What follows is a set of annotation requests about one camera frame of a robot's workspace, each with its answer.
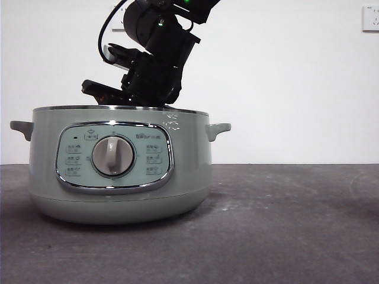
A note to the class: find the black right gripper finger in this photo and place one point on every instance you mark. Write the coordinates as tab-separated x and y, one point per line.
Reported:
102	91

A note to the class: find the pale green electric cooking pot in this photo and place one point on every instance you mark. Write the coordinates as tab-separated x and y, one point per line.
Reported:
118	207

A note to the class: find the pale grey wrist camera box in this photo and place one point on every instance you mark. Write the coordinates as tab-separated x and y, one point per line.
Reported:
109	56

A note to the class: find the white wall socket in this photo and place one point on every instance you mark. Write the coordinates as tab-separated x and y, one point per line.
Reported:
371	19
116	18

